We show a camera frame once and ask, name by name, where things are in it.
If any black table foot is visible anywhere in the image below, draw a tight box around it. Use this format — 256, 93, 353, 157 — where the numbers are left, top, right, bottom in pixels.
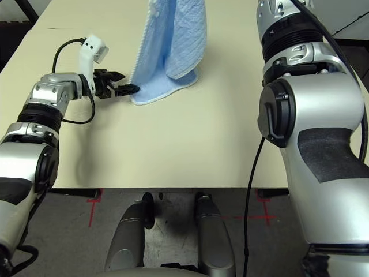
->
48, 189, 103, 201

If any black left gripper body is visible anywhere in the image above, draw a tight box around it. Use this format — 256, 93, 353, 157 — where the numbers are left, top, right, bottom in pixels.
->
92, 68, 116, 100

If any light blue terry towel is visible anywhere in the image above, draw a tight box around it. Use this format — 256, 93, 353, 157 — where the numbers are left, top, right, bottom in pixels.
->
130, 0, 208, 106

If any black metal frame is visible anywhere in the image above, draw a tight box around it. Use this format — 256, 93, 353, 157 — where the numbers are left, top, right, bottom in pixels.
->
0, 0, 40, 27

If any red floor tape mark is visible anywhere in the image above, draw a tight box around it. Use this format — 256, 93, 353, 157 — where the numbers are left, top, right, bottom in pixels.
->
85, 190, 103, 228
235, 192, 276, 228

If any black floor mat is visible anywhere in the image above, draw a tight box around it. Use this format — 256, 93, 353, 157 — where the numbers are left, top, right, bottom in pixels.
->
331, 37, 369, 93

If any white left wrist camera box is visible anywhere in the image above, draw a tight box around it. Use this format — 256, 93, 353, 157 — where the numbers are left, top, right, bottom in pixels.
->
77, 34, 110, 91

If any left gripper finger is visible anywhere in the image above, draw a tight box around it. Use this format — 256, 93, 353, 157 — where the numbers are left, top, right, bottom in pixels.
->
100, 70, 127, 83
114, 83, 141, 98

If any black foam puzzle mat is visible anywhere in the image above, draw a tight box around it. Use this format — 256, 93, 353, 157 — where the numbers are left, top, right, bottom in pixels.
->
0, 21, 34, 70

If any pale grey robot waist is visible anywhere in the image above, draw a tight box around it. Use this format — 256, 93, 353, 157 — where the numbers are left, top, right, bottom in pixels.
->
97, 268, 202, 277

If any grey robot right leg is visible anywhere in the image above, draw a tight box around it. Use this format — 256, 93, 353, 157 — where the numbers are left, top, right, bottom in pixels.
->
194, 192, 236, 277

